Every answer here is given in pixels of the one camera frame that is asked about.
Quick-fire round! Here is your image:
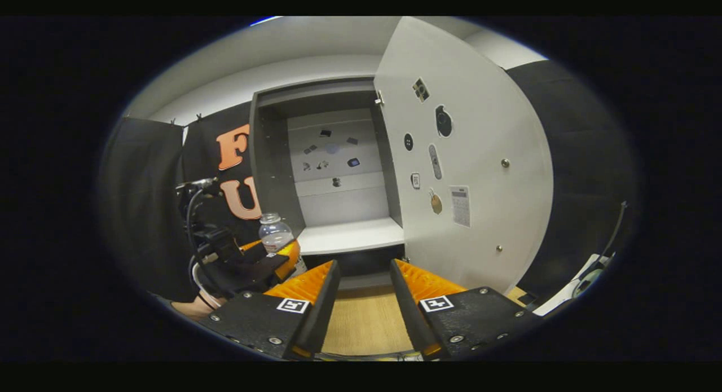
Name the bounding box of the clear plastic bottle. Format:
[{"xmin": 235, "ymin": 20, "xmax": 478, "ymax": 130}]
[{"xmin": 259, "ymin": 213, "xmax": 308, "ymax": 277}]

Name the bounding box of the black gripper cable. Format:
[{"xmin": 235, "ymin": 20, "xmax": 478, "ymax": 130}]
[{"xmin": 185, "ymin": 186, "xmax": 223, "ymax": 297}]

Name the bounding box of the white flat object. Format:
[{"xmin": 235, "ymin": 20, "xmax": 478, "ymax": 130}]
[{"xmin": 530, "ymin": 254, "xmax": 615, "ymax": 316}]

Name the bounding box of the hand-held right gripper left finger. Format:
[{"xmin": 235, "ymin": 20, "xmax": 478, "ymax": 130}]
[{"xmin": 197, "ymin": 259, "xmax": 342, "ymax": 360}]

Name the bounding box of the thin black cable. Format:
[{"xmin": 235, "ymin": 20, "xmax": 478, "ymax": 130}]
[{"xmin": 573, "ymin": 201, "xmax": 628, "ymax": 285}]

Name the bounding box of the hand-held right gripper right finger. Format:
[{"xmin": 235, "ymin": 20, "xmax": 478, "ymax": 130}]
[{"xmin": 389, "ymin": 258, "xmax": 545, "ymax": 360}]

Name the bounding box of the grey cabinet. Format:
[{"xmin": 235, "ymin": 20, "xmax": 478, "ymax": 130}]
[{"xmin": 249, "ymin": 76, "xmax": 407, "ymax": 291}]

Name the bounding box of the black backdrop cloth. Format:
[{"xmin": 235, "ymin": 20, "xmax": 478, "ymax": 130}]
[{"xmin": 100, "ymin": 59, "xmax": 638, "ymax": 305}]

